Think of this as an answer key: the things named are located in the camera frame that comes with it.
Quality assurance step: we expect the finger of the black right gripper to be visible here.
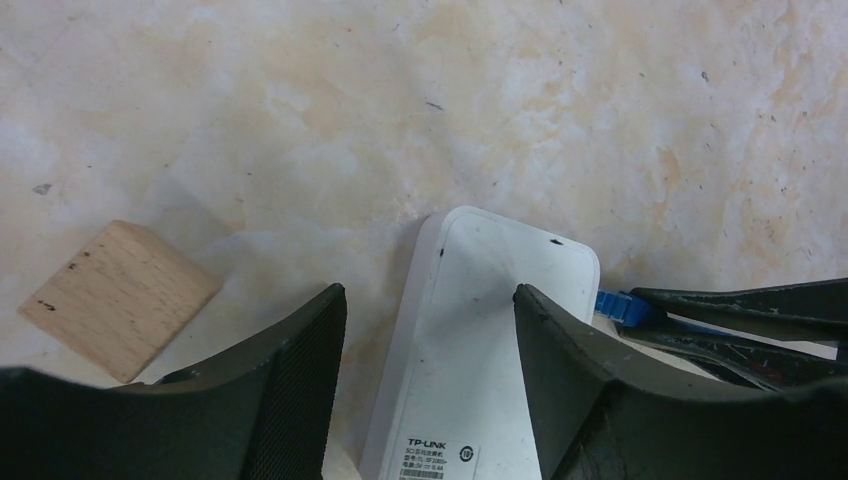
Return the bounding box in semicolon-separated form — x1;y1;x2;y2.
631;278;847;343
616;321;847;391

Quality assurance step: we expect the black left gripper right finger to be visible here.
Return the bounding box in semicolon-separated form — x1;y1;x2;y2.
513;284;847;479

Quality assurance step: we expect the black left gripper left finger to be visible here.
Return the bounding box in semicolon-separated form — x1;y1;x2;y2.
1;284;347;479

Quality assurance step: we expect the blue ethernet cable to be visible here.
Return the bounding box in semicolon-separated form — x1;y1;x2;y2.
593;290;730;336

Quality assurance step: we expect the long white network switch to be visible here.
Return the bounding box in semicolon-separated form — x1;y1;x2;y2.
358;206;600;479

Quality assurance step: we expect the small wooden cube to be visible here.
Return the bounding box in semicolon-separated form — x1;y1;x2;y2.
18;220;222;383

